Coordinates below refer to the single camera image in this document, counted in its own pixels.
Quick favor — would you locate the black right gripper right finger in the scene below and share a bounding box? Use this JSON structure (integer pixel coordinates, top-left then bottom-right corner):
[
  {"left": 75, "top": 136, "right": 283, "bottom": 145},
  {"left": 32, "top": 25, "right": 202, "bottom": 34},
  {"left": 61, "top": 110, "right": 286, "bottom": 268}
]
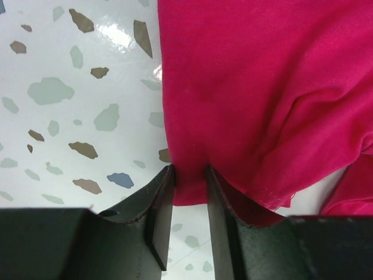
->
[{"left": 206, "top": 167, "right": 372, "bottom": 279}]

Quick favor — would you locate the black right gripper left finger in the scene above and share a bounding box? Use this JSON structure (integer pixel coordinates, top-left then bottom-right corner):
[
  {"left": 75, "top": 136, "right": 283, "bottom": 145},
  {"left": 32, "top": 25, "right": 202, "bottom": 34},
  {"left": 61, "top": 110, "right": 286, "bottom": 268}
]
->
[{"left": 1, "top": 166, "right": 175, "bottom": 279}]

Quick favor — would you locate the pink t shirt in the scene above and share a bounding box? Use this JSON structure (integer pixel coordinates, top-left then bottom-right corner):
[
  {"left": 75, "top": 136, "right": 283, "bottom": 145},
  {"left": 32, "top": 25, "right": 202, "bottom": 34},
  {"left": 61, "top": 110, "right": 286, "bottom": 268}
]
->
[{"left": 158, "top": 1, "right": 372, "bottom": 216}]

